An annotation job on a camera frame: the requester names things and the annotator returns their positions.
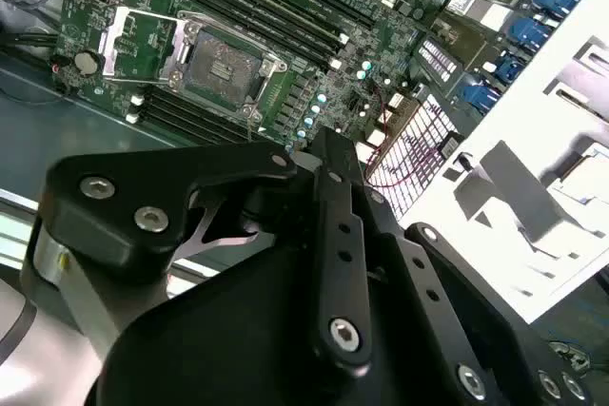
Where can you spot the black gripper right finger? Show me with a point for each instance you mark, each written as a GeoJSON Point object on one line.
{"type": "Point", "coordinates": [445, 325]}

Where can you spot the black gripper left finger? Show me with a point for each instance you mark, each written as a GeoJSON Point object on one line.
{"type": "Point", "coordinates": [143, 178]}

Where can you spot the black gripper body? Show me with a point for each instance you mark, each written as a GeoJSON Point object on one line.
{"type": "Point", "coordinates": [228, 353]}

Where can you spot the metal locking lever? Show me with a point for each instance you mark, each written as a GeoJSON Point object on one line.
{"type": "Point", "coordinates": [249, 126]}

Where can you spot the metal socket cover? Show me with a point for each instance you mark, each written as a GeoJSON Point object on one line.
{"type": "Point", "coordinates": [111, 42]}

